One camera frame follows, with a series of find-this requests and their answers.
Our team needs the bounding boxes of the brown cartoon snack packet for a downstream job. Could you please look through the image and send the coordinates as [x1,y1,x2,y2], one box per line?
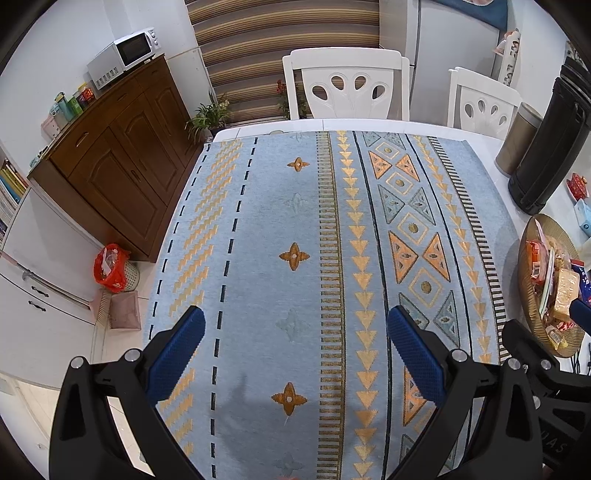
[545,324,569,351]

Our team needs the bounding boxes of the tan biscuit block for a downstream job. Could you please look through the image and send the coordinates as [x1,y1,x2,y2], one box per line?
[551,268,580,322]

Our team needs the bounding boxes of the blue biscuit packet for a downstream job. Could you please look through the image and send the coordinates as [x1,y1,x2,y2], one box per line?
[571,259,591,304]

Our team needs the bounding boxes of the red rice cracker bag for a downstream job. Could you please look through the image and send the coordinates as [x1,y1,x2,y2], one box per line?
[526,240,551,286]

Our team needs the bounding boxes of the light blue toy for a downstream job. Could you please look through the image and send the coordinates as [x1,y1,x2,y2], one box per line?
[574,199,591,238]

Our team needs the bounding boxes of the red small decoration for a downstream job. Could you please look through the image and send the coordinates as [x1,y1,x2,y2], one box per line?
[566,172,589,202]

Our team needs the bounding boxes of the pink box on floor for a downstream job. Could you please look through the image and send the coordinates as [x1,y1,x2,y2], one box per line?
[109,291,141,330]

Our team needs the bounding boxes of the red bag waste bin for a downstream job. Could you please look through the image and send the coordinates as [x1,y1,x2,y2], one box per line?
[92,243,140,294]

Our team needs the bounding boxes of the white low cabinet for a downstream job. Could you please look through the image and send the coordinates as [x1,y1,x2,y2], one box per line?
[1,188,106,389]

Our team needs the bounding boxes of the black cylindrical container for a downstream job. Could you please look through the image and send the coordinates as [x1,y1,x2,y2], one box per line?
[508,58,590,215]

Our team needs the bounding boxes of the beige cylindrical canister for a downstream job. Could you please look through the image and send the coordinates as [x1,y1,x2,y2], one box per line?
[495,102,543,177]

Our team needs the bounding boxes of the white dining chair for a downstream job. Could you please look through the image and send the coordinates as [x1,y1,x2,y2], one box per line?
[447,67,522,140]
[283,47,410,121]

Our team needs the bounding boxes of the patterned blue table runner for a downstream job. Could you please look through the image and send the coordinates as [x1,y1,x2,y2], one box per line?
[145,130,520,479]

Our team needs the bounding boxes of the brown wooden cabinet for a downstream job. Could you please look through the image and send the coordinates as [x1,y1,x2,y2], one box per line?
[28,56,202,262]

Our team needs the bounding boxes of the silver refrigerator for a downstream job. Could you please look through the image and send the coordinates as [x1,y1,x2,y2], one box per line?
[379,0,500,125]

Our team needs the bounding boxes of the blue fridge cover cloth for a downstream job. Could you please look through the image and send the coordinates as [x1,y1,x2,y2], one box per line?
[435,0,508,31]

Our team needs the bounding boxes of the bottles on cabinet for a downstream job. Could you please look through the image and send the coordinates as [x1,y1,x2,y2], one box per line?
[41,83,96,141]

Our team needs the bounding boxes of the green potted plant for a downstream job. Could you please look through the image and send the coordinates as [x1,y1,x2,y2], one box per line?
[185,94,230,145]

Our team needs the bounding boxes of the white microwave oven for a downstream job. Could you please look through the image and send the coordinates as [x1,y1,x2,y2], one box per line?
[87,27,161,90]

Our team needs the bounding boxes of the black cable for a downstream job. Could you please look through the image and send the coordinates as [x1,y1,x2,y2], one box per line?
[570,336,591,375]

